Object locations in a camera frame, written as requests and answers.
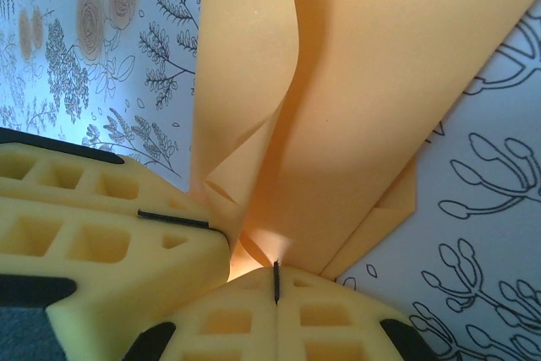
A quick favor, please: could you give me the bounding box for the floral printed table cover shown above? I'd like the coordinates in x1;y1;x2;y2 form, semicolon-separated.
0;0;541;361

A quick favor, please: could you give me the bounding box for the orange paper sheet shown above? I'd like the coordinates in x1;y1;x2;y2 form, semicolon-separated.
188;0;541;282

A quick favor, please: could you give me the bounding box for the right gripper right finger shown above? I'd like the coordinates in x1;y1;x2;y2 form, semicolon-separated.
277;263;436;361

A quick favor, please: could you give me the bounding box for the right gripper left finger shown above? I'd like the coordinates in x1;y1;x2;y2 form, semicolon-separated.
126;263;278;361

